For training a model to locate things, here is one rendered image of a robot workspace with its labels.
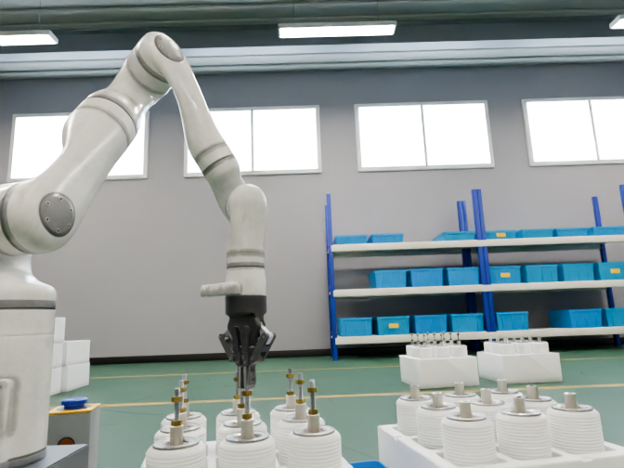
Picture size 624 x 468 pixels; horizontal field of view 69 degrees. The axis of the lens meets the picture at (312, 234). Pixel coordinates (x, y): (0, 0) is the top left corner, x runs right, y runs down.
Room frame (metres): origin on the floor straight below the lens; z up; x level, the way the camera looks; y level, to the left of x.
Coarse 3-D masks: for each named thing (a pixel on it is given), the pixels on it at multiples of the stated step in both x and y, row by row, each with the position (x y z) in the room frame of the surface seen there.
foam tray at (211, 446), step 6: (210, 444) 1.10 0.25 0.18; (210, 450) 1.05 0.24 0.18; (276, 450) 1.03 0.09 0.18; (210, 456) 1.01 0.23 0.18; (216, 456) 1.01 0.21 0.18; (276, 456) 1.02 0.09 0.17; (144, 462) 0.98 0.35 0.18; (210, 462) 0.96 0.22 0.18; (216, 462) 0.99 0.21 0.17; (276, 462) 0.95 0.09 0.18; (342, 462) 0.93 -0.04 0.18
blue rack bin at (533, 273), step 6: (522, 270) 5.50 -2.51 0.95; (528, 270) 5.40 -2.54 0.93; (534, 270) 5.40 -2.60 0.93; (540, 270) 5.40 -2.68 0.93; (546, 270) 5.40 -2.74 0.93; (552, 270) 5.40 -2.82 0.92; (522, 276) 5.53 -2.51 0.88; (528, 276) 5.40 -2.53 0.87; (534, 276) 5.40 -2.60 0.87; (540, 276) 5.40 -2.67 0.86; (546, 276) 5.40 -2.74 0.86; (552, 276) 5.40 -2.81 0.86; (522, 282) 5.56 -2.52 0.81; (528, 282) 5.40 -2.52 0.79
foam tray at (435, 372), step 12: (408, 360) 3.22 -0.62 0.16; (420, 360) 3.01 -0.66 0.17; (432, 360) 3.02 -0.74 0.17; (444, 360) 3.03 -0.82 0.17; (456, 360) 3.05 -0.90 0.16; (468, 360) 3.06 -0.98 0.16; (408, 372) 3.24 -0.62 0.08; (420, 372) 3.01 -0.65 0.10; (432, 372) 3.02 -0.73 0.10; (444, 372) 3.03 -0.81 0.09; (456, 372) 3.04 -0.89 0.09; (468, 372) 3.05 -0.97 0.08; (420, 384) 3.02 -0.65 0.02; (432, 384) 3.02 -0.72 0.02; (444, 384) 3.03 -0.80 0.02; (468, 384) 3.05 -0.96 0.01
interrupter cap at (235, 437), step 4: (236, 432) 0.87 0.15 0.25; (256, 432) 0.87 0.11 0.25; (260, 432) 0.87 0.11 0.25; (264, 432) 0.86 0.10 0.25; (228, 436) 0.84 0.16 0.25; (232, 436) 0.84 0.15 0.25; (236, 436) 0.85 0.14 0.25; (240, 436) 0.85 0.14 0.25; (256, 436) 0.85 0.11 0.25; (260, 436) 0.83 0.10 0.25; (264, 436) 0.83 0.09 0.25; (268, 436) 0.84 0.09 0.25; (228, 440) 0.82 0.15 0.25; (232, 440) 0.81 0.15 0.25; (236, 440) 0.81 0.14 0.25; (240, 440) 0.81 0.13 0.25; (244, 440) 0.81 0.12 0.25; (248, 440) 0.81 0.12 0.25; (252, 440) 0.81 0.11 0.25; (256, 440) 0.81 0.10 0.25; (260, 440) 0.82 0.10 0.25
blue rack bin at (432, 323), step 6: (414, 318) 5.38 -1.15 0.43; (420, 318) 5.36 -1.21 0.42; (426, 318) 5.36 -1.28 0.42; (432, 318) 5.37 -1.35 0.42; (438, 318) 5.37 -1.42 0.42; (444, 318) 5.37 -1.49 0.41; (414, 324) 5.41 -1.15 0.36; (420, 324) 5.36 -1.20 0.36; (426, 324) 5.37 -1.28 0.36; (432, 324) 5.37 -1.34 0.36; (438, 324) 5.37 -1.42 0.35; (444, 324) 5.37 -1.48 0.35; (414, 330) 5.44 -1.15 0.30; (420, 330) 5.37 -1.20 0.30; (426, 330) 5.37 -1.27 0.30; (432, 330) 5.37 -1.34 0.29; (438, 330) 5.37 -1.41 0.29; (444, 330) 5.38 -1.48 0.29
